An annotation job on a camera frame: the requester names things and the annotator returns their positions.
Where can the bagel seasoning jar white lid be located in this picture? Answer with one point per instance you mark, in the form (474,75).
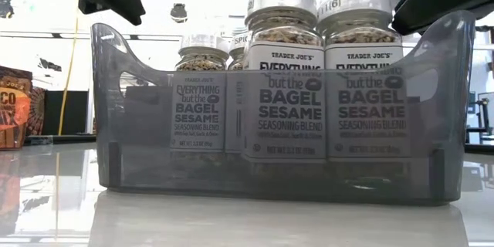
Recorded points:
(235,123)
(198,116)
(366,112)
(287,112)

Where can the black hanging fixture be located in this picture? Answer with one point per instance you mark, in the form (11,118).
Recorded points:
(5,7)

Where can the orange taco seasoning packet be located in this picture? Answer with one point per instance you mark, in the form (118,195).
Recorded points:
(15,116)

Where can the black stand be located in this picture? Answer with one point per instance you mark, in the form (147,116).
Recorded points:
(485,119)

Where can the black round ceiling fixture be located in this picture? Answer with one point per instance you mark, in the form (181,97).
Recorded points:
(178,12)

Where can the black metal table frame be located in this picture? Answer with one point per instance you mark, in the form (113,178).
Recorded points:
(58,139)

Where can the dark grey plastic bin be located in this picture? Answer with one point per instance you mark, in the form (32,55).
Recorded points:
(135,154)

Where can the black cabinet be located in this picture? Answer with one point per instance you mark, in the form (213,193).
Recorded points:
(71,112)

